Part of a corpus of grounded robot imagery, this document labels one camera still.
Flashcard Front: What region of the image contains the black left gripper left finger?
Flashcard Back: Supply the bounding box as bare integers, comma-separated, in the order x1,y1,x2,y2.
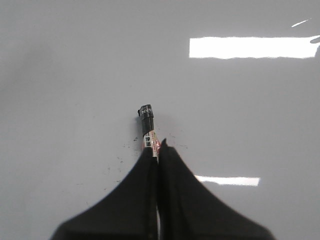
52,147,158,240

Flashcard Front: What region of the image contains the white whiteboard with metal frame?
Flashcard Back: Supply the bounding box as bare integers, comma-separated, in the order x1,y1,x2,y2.
0,0,320,240

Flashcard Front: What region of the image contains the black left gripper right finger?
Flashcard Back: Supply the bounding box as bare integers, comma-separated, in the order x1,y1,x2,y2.
157,140,274,240

